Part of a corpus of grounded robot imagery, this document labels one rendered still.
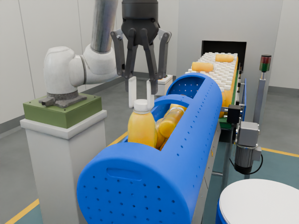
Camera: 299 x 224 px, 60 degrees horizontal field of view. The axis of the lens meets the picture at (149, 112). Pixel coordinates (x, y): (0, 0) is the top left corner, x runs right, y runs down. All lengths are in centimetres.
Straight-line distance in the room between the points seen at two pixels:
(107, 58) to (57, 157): 56
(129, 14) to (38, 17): 370
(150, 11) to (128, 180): 35
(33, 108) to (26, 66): 267
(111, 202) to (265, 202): 42
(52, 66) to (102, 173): 81
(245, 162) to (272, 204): 101
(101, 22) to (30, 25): 292
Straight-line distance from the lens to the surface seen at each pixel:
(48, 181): 156
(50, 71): 134
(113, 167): 58
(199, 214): 98
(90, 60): 134
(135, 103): 60
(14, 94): 398
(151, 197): 59
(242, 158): 179
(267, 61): 186
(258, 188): 85
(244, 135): 171
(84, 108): 137
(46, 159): 148
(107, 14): 122
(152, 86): 58
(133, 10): 54
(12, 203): 261
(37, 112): 140
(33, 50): 413
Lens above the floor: 152
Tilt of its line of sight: 21 degrees down
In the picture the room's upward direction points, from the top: straight up
